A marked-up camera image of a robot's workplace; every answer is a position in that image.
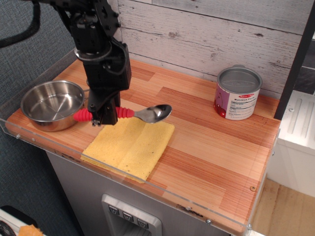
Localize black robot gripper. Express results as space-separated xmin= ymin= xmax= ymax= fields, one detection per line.
xmin=81 ymin=39 xmax=131 ymax=126

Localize red handled metal spoon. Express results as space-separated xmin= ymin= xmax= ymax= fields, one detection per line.
xmin=73 ymin=104 xmax=172 ymax=123

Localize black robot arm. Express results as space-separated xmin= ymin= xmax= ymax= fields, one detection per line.
xmin=43 ymin=0 xmax=131 ymax=125

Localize toy food can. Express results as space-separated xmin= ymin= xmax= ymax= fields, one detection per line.
xmin=214 ymin=64 xmax=262 ymax=120

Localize yellow folded cloth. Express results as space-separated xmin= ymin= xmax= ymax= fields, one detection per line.
xmin=80 ymin=118 xmax=175 ymax=183

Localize stainless steel pan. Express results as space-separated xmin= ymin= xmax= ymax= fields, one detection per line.
xmin=20 ymin=80 xmax=86 ymax=132

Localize grey toy fridge cabinet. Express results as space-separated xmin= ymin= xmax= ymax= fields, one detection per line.
xmin=47 ymin=152 xmax=228 ymax=236

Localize clear acrylic table guard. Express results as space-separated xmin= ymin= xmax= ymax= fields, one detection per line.
xmin=4 ymin=60 xmax=280 ymax=236

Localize orange object bottom left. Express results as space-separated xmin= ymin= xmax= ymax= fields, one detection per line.
xmin=18 ymin=225 xmax=44 ymax=236

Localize white toy sink unit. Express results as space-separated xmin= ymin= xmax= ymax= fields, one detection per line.
xmin=267 ymin=91 xmax=315 ymax=197

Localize black cable loop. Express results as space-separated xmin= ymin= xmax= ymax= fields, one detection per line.
xmin=0 ymin=0 xmax=41 ymax=49

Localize black corrugated hose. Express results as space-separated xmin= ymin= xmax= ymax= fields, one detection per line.
xmin=0 ymin=221 xmax=16 ymax=236

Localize dark vertical post right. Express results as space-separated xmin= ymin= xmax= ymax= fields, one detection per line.
xmin=274 ymin=1 xmax=315 ymax=120

